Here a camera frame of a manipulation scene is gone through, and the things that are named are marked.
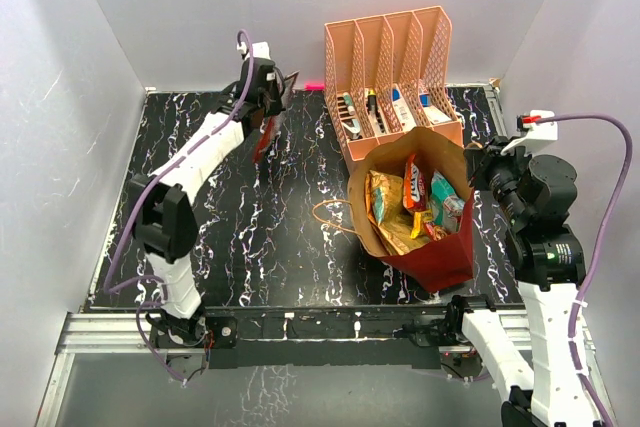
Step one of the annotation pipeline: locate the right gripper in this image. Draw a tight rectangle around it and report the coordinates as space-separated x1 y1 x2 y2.
463 135 533 224

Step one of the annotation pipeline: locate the red chips bag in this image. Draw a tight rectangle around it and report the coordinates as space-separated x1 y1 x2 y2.
253 112 284 164

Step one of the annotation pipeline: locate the teal snack bag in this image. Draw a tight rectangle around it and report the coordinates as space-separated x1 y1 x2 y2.
429 171 465 234

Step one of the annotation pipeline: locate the Fox's fruits candy bag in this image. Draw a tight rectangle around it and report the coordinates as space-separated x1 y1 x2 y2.
403 154 428 213

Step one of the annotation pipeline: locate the red brown paper bag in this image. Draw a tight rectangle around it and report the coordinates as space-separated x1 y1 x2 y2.
343 127 473 292

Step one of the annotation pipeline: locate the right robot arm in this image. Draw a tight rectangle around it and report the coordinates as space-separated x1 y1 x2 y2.
445 137 610 426

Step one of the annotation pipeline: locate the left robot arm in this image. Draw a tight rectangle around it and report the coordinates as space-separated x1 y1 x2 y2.
129 59 299 346

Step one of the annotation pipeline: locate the yellow M&M's bag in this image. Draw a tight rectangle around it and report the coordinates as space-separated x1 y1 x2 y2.
410 211 448 241

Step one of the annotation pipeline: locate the gold snack bag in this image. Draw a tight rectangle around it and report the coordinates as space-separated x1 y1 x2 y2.
365 170 432 255

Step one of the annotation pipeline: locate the black yellow marker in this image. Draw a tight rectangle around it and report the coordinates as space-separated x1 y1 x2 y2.
366 88 381 136

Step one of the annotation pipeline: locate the white blue box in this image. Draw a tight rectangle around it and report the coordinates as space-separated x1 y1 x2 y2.
392 84 417 132

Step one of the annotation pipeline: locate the peach plastic file organizer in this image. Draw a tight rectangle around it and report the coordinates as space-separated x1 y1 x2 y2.
324 6 463 170

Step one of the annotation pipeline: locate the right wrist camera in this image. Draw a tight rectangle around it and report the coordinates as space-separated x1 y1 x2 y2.
500 110 558 156

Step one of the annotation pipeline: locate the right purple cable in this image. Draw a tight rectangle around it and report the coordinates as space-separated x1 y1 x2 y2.
542 114 636 427

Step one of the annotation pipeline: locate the purple cable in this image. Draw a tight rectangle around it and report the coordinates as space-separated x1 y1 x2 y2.
542 114 636 427
102 29 259 383

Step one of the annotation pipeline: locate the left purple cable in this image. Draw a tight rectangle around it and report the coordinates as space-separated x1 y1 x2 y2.
102 29 259 383

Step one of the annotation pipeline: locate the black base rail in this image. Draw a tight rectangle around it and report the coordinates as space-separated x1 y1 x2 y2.
149 304 501 373

